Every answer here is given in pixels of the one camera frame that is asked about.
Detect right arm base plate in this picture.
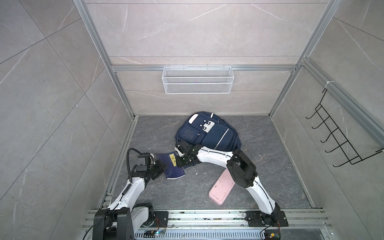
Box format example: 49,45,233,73
245,210,289,227

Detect aluminium frame rails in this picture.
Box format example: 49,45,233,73
80,1,384,223

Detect black wire hook rack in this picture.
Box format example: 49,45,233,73
306,89,384,168

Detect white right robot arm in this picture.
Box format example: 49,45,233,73
175,141,281,225

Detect white wire mesh basket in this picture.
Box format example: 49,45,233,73
162,66,235,95

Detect pink pencil case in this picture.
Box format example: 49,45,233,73
209,169,236,205

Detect navy blue student backpack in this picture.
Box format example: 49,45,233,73
175,112,242,152

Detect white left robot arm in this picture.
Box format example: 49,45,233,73
86,149,165,240

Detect purple book yellow label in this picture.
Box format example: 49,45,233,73
156,152,185,180

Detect slotted aluminium floor rail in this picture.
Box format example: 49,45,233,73
134,209,338,240

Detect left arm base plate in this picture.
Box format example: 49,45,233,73
143,211,169,228

